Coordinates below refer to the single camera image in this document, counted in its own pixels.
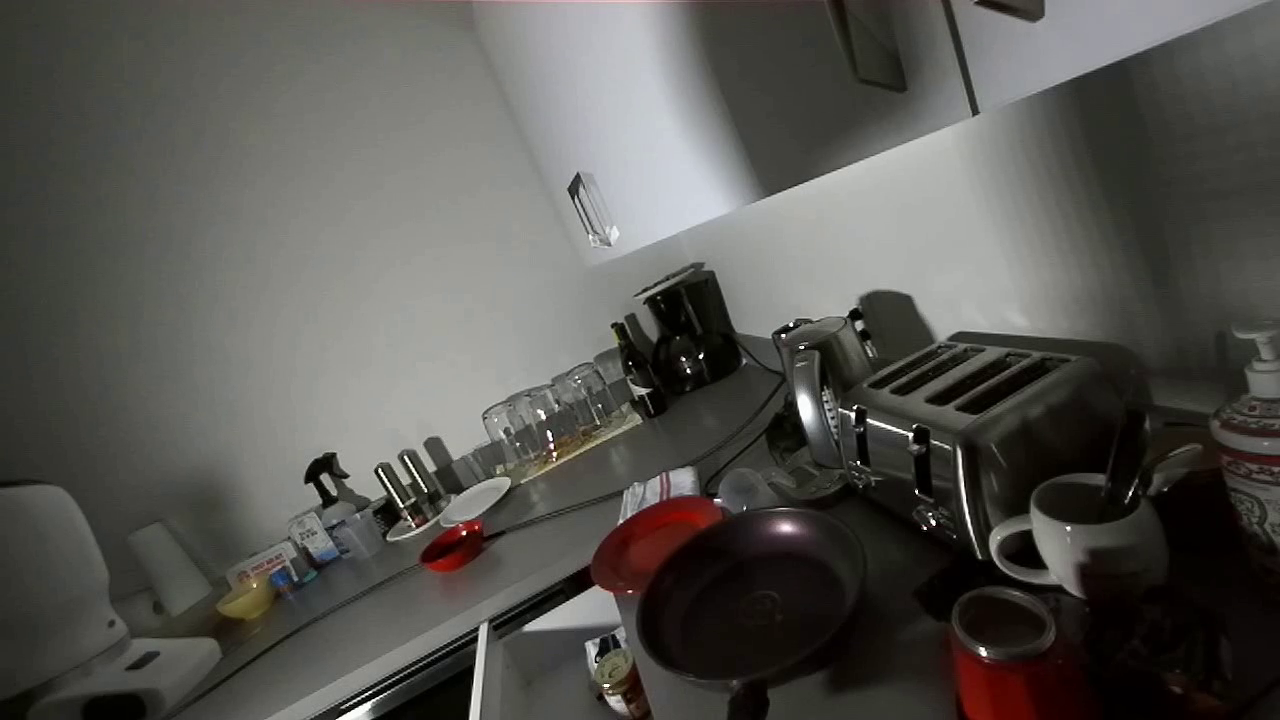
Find white drawer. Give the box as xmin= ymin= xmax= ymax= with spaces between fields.
xmin=466 ymin=590 xmax=621 ymax=720

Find dark wine bottle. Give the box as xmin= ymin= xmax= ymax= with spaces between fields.
xmin=610 ymin=323 xmax=668 ymax=422

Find black coffee machine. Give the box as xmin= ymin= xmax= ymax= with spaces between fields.
xmin=641 ymin=265 xmax=739 ymax=397

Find clear drinking glasses group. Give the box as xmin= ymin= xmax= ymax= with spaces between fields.
xmin=479 ymin=360 xmax=628 ymax=473

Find silver electric kettle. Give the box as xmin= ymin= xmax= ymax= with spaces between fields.
xmin=777 ymin=313 xmax=870 ymax=470

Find red plate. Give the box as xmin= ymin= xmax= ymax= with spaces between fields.
xmin=593 ymin=498 xmax=723 ymax=596

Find white plate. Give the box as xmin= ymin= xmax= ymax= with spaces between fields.
xmin=382 ymin=477 xmax=512 ymax=545

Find white upper cabinets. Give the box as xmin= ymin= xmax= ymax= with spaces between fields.
xmin=466 ymin=0 xmax=1264 ymax=265

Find dark frying pan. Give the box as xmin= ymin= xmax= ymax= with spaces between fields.
xmin=636 ymin=508 xmax=868 ymax=720

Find red bowl on counter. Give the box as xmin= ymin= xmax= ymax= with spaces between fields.
xmin=418 ymin=519 xmax=488 ymax=573

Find silver four-slot toaster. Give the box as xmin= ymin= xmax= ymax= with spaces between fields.
xmin=827 ymin=331 xmax=1149 ymax=559

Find black spray bottle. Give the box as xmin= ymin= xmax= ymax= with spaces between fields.
xmin=304 ymin=451 xmax=370 ymax=558

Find red mug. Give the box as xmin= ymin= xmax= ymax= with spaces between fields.
xmin=950 ymin=585 xmax=1092 ymax=720

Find yellow small bowl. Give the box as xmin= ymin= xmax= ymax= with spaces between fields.
xmin=214 ymin=581 xmax=276 ymax=626

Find white coffee mug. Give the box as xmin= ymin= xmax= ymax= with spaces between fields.
xmin=989 ymin=473 xmax=1168 ymax=600

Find white paper towel roll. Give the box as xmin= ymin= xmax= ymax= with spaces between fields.
xmin=128 ymin=523 xmax=210 ymax=615

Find patterned soap dispenser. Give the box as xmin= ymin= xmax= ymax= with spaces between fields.
xmin=1210 ymin=323 xmax=1280 ymax=577

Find white appliance at left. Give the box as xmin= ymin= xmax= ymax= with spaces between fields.
xmin=0 ymin=482 xmax=221 ymax=720

